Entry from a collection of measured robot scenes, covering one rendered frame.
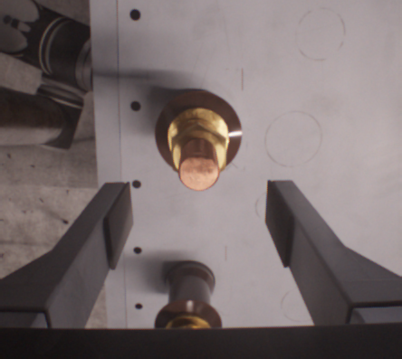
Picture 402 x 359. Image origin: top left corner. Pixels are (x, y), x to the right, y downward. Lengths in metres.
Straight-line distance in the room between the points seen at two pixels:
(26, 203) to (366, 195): 2.08
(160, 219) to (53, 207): 1.78
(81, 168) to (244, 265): 1.62
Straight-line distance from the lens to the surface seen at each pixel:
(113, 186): 0.16
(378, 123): 0.48
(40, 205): 2.24
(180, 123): 0.30
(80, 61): 0.53
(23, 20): 0.60
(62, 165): 2.06
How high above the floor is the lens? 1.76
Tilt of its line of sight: 72 degrees down
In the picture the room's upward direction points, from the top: 179 degrees clockwise
